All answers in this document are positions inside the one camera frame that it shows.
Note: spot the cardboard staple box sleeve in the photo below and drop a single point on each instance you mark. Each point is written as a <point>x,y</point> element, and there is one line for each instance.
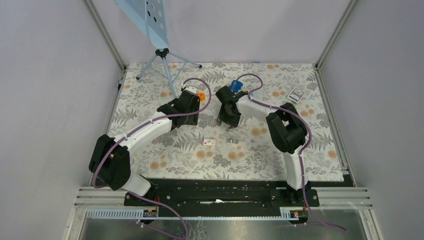
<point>209,142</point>

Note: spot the blue music stand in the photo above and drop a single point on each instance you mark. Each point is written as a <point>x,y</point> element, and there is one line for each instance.
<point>150,18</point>

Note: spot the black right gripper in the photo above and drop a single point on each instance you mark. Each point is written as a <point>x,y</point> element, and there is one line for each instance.
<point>221,117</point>

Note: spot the silver stapler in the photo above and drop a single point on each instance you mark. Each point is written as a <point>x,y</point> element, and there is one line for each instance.
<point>255,95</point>

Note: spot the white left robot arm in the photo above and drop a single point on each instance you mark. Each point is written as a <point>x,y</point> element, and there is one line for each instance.
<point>110,161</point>

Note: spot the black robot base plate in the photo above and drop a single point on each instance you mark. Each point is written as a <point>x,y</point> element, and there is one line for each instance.
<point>223,198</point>

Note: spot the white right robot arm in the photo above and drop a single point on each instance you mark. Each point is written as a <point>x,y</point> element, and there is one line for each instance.
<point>287,131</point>

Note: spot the blue toy car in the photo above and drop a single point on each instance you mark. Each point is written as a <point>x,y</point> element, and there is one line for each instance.
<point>235,86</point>

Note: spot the orange tape roll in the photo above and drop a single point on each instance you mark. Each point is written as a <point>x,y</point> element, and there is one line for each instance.
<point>202,96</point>

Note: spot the floral tablecloth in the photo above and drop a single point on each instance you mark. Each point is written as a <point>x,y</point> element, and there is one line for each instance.
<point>181,154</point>

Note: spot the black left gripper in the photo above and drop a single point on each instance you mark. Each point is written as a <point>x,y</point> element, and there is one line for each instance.
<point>192,120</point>

